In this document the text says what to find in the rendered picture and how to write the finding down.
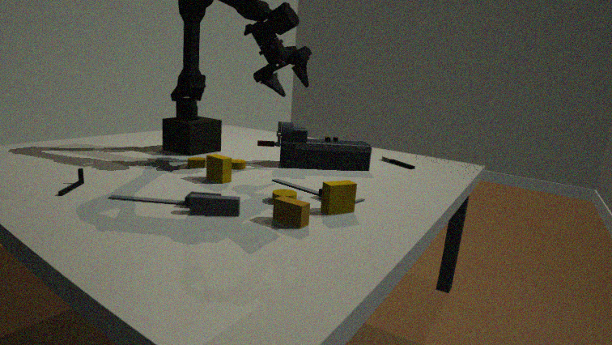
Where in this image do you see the black l-shaped bar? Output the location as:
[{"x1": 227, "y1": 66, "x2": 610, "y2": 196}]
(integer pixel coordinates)
[{"x1": 58, "y1": 168, "x2": 84, "y2": 196}]

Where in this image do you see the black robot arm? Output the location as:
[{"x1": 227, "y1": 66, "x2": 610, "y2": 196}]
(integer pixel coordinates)
[{"x1": 171, "y1": 0, "x2": 299, "y2": 121}]

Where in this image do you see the yellow cube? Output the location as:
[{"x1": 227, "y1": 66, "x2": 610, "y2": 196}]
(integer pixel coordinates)
[
  {"x1": 321, "y1": 180, "x2": 357, "y2": 215},
  {"x1": 206, "y1": 154, "x2": 232, "y2": 184}
]

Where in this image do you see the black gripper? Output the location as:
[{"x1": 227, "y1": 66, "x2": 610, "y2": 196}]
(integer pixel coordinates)
[{"x1": 253, "y1": 38, "x2": 312, "y2": 97}]

